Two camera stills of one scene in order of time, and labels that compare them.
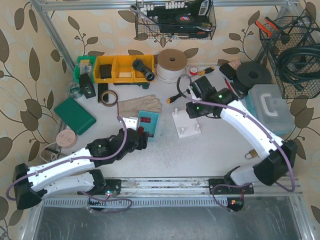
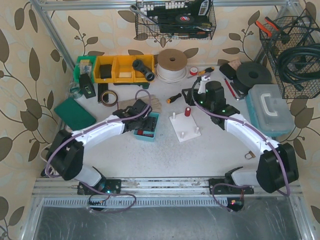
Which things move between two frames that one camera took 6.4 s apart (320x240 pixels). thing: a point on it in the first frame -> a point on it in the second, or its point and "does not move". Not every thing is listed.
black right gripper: x=189 y=110 -> x=191 y=94
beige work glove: x=130 y=108 does not move
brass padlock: x=253 y=153 does not move
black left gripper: x=145 y=139 -> x=141 y=124
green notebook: x=75 y=115 does not move
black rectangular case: x=228 y=71 does not move
